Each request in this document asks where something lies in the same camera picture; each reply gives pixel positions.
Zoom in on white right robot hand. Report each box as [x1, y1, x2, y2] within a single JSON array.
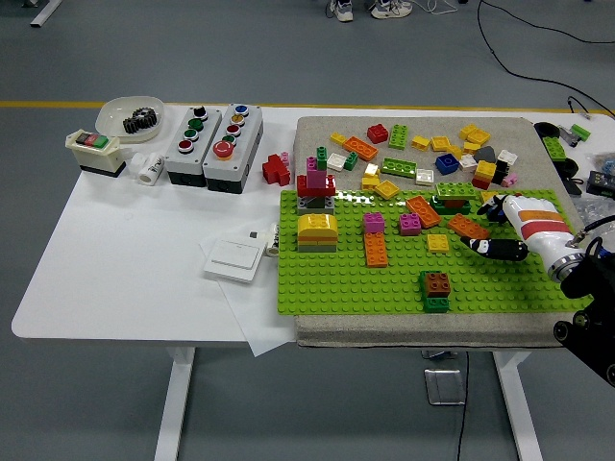
[[459, 193, 578, 265]]

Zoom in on orange long brick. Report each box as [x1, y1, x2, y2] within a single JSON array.
[[362, 230, 389, 269], [405, 195, 442, 230], [447, 213, 491, 241], [342, 135, 381, 162]]

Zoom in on lime green studded baseplate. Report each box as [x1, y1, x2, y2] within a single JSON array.
[[277, 188, 596, 317]]

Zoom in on lime long brick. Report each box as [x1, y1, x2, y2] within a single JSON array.
[[542, 135, 568, 161], [434, 182, 480, 201], [380, 157, 417, 180]]

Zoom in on yellow flat square brick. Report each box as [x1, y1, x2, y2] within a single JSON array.
[[426, 232, 452, 255], [373, 179, 402, 201]]

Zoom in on blue square brick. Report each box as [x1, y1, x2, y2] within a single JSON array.
[[434, 153, 460, 176]]

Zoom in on brown square brick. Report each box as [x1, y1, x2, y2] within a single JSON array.
[[425, 271, 453, 297]]

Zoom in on magenta square brick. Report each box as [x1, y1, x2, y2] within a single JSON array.
[[398, 211, 424, 237], [362, 211, 386, 235]]

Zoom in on yellow orange grey brick stack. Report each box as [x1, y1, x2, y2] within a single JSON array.
[[296, 213, 339, 254]]

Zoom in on grey arch brick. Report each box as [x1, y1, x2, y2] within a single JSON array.
[[296, 193, 336, 216]]

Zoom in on red wide brick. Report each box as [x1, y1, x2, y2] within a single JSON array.
[[295, 173, 337, 199]]

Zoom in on red cross-shaped brick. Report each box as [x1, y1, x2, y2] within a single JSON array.
[[261, 153, 292, 186]]

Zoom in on clear plastic bag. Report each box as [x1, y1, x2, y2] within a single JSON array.
[[574, 194, 615, 234]]

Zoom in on black box yellow marks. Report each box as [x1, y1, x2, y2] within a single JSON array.
[[587, 170, 615, 197]]

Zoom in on bag of blue parts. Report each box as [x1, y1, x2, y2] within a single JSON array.
[[586, 151, 615, 175]]

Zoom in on silver floor outlet box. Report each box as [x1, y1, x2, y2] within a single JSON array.
[[423, 367, 467, 407]]

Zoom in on white table leg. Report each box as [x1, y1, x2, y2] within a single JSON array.
[[490, 350, 544, 461], [153, 346, 197, 461]]

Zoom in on grey-brown mat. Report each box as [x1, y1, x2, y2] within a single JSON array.
[[293, 115, 590, 351]]

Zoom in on white labelled cylinder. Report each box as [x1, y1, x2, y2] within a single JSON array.
[[265, 222, 283, 258]]

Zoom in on white paper sheet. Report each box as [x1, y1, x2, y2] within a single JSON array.
[[198, 237, 298, 358]]

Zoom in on grey emergency-stop control box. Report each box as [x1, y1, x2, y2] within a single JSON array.
[[201, 103, 264, 195]]

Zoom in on grey four-button control box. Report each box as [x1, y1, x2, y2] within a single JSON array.
[[164, 105, 223, 187]]

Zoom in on white pipe fitting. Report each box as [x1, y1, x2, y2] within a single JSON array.
[[129, 152, 166, 186]]

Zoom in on black metal gear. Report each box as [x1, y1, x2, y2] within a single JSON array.
[[122, 106, 159, 134]]

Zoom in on white plastic bowl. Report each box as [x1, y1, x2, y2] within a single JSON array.
[[94, 95, 166, 144]]

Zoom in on white furniture foot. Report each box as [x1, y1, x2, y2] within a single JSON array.
[[30, 0, 63, 28]]

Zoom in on dark green frame brick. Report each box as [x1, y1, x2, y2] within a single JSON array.
[[429, 194, 473, 216]]

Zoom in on black cable with connector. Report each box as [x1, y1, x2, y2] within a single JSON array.
[[566, 95, 593, 120]]

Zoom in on long black floor cable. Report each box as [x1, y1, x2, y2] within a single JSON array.
[[477, 0, 615, 120]]

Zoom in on black cable under table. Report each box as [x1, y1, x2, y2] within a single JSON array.
[[455, 352, 471, 461]]

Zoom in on white wall switch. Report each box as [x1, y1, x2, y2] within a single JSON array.
[[203, 238, 264, 284]]

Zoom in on cream red-green switch box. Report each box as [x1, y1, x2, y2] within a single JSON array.
[[64, 129, 127, 179]]

